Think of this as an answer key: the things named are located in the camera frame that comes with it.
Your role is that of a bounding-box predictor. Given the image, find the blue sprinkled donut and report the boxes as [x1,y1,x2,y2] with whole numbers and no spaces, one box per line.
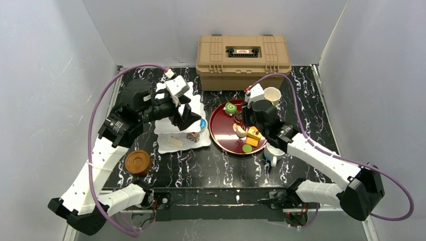
[200,118,207,132]

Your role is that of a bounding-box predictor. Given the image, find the red round tray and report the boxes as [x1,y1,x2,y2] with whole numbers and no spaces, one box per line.
[209,99,267,155]

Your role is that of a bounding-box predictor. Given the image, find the orange square cake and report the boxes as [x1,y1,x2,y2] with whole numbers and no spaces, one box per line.
[245,137,260,148]

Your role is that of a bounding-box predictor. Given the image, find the brown wooden coaster stack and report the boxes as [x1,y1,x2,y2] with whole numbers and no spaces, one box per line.
[125,150,153,176]

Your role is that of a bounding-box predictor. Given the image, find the chocolate glazed donut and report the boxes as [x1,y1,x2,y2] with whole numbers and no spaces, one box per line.
[234,111,243,124]

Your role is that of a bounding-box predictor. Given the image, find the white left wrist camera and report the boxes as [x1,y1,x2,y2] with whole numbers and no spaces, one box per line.
[164,68,190,107]

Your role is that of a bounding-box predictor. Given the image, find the tan plastic toolbox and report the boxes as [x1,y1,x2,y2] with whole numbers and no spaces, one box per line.
[196,35,292,91]

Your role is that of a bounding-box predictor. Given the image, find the black base frame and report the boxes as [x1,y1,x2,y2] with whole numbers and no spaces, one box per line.
[99,186,334,223]

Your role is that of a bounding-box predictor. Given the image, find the white mug blue base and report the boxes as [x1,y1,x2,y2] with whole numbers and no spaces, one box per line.
[263,143,285,168]

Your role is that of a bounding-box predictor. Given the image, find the green round macaron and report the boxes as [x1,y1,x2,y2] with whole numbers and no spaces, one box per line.
[242,144,253,154]

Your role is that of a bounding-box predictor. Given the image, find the pale green ceramic mug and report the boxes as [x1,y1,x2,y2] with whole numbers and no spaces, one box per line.
[264,87,281,107]

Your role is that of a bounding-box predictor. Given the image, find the white three-tier dessert stand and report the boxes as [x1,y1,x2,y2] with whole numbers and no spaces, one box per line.
[154,82,211,154]

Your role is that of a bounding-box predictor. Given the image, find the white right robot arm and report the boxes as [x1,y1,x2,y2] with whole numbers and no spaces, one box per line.
[241,99,385,221]

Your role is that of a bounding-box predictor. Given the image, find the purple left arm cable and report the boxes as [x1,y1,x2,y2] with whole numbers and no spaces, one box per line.
[87,64,170,238]

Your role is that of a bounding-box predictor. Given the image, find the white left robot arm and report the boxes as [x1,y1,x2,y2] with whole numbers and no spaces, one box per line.
[48,76,202,235]

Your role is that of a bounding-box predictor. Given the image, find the green swirl roll cake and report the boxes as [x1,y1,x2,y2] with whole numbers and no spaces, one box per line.
[224,102,238,116]

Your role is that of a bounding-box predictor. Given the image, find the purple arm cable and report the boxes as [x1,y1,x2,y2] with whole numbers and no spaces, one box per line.
[87,64,170,238]
[249,73,414,221]

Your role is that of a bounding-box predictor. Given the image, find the white round cream puff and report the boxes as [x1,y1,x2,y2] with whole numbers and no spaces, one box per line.
[235,126,247,138]

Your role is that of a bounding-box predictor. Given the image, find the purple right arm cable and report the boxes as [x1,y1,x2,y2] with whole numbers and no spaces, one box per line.
[249,73,414,221]

